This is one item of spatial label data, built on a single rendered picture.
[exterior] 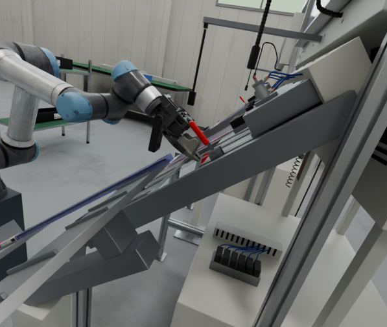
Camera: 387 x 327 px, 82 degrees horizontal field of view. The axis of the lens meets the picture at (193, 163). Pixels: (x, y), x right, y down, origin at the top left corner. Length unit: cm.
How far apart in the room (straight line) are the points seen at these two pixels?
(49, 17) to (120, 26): 221
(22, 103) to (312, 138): 99
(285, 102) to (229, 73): 485
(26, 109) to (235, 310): 101
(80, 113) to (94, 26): 639
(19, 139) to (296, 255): 109
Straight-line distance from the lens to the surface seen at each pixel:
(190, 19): 572
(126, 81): 70
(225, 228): 91
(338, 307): 66
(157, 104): 67
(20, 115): 112
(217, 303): 74
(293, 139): 44
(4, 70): 87
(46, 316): 46
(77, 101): 63
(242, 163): 45
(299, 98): 47
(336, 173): 42
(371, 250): 57
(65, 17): 765
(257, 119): 47
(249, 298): 79
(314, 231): 47
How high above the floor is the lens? 119
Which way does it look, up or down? 21 degrees down
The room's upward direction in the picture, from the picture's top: 12 degrees clockwise
